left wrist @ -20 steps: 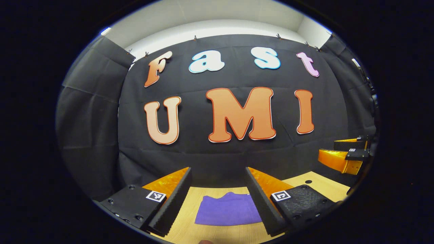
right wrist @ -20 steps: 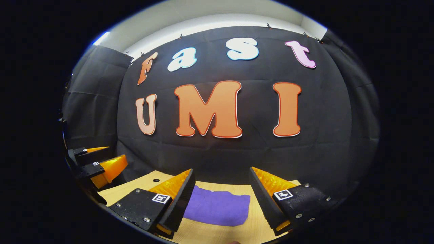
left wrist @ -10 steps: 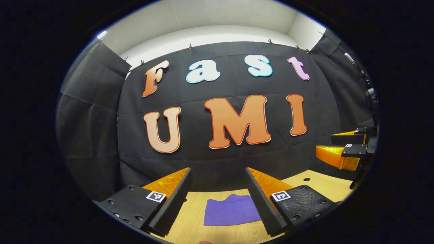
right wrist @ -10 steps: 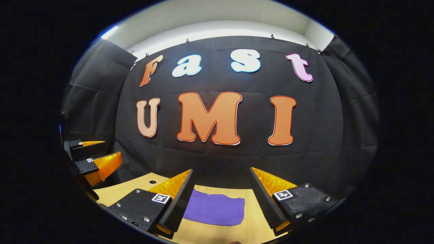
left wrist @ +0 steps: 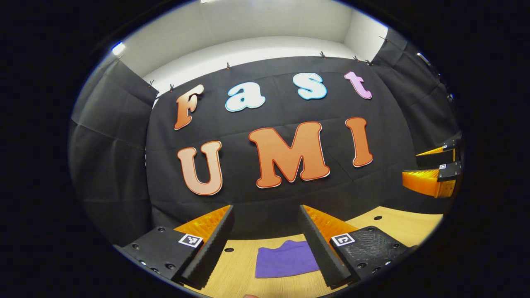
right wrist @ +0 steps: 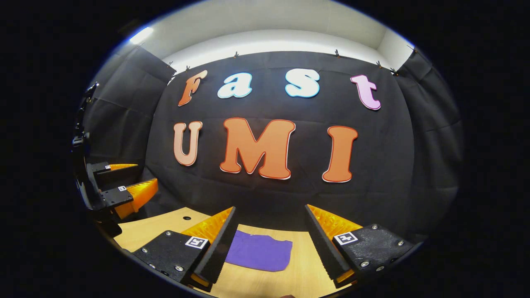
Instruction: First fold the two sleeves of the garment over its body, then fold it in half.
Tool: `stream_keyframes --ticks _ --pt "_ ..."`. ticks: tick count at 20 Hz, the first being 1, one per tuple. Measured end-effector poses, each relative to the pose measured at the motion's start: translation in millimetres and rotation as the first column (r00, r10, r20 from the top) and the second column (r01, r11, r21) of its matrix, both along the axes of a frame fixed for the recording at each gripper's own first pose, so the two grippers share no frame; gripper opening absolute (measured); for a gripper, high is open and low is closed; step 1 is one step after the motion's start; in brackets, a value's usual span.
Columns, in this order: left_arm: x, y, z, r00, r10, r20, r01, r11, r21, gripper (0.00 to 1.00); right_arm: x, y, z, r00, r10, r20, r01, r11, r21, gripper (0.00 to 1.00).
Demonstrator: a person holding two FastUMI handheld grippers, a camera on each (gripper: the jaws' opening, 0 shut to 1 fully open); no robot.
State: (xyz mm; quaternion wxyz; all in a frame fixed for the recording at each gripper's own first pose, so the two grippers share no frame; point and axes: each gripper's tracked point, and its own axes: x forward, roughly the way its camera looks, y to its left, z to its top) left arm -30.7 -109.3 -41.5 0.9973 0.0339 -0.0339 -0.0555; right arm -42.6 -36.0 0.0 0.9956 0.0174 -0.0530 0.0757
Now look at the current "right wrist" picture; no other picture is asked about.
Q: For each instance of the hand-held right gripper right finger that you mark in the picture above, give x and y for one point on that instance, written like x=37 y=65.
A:
x=325 y=250

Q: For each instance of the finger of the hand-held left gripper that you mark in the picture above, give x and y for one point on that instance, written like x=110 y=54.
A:
x=116 y=177
x=138 y=198

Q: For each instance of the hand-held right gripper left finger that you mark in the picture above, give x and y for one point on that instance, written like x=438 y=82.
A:
x=217 y=250

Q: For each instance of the purple shirt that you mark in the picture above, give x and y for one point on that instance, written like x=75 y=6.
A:
x=261 y=252

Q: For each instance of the black backdrop cloth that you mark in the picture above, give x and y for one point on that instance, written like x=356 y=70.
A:
x=265 y=198
x=124 y=116
x=434 y=145

